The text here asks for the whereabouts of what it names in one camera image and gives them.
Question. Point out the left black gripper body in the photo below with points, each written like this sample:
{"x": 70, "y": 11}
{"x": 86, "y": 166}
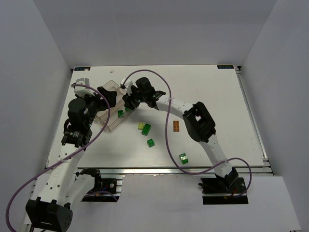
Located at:
{"x": 100, "y": 98}

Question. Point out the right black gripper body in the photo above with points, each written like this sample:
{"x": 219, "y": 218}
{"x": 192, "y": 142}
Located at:
{"x": 134, "y": 98}

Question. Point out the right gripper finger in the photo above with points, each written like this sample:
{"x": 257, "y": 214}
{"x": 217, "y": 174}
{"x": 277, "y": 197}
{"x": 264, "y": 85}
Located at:
{"x": 131, "y": 105}
{"x": 127, "y": 99}

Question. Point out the green lego with printed face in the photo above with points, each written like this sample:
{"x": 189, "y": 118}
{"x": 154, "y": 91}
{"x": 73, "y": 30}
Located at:
{"x": 120, "y": 113}

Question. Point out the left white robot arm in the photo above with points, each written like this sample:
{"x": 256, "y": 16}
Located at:
{"x": 52, "y": 209}

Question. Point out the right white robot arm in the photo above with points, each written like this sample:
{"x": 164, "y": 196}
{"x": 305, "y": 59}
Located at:
{"x": 198, "y": 122}

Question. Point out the clear compartment organizer tray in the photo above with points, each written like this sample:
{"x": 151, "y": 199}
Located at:
{"x": 114, "y": 121}

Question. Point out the light yellow 2x2 lego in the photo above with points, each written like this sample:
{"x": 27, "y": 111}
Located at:
{"x": 140, "y": 126}

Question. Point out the upturned green 2x4 lego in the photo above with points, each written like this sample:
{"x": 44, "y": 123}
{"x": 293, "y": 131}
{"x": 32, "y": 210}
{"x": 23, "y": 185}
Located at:
{"x": 146, "y": 129}

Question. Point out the green 2x2 lego brick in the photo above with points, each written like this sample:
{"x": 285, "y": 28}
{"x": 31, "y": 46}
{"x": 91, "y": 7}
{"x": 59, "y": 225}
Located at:
{"x": 150, "y": 142}

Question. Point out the orange 2x4 lego plate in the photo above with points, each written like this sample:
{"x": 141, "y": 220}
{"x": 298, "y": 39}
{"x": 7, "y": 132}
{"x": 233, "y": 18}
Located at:
{"x": 176, "y": 126}

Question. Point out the green lego with eyes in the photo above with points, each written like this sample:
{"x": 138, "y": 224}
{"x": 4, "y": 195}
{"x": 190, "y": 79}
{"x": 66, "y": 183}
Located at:
{"x": 183, "y": 158}

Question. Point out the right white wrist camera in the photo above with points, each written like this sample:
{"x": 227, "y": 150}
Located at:
{"x": 126, "y": 85}

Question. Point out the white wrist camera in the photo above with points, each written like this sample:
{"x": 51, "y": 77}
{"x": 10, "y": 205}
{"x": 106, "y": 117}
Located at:
{"x": 82, "y": 85}
{"x": 126, "y": 85}

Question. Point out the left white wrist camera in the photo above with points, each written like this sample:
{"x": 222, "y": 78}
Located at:
{"x": 82, "y": 85}

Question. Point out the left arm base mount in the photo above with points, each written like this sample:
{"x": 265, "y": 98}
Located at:
{"x": 103, "y": 190}

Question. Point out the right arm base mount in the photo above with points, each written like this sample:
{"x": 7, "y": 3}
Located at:
{"x": 215, "y": 194}

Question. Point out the aluminium table edge rail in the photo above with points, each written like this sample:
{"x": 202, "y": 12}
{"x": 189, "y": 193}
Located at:
{"x": 252, "y": 118}

